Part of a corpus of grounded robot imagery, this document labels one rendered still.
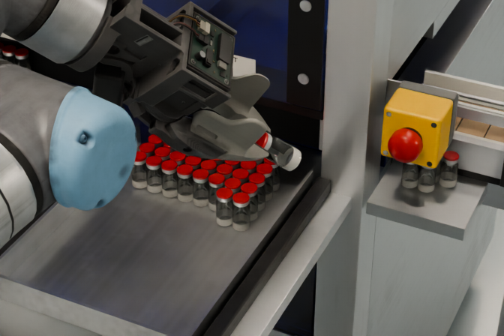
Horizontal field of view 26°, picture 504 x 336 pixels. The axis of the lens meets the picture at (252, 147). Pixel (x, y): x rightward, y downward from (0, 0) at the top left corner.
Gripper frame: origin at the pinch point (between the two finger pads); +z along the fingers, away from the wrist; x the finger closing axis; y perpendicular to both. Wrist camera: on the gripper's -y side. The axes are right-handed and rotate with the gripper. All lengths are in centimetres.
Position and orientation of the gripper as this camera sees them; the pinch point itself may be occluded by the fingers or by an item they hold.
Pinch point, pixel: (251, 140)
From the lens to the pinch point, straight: 99.0
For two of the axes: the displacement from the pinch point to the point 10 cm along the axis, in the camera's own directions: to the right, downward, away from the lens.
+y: 6.8, -3.7, -6.3
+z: 7.3, 4.2, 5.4
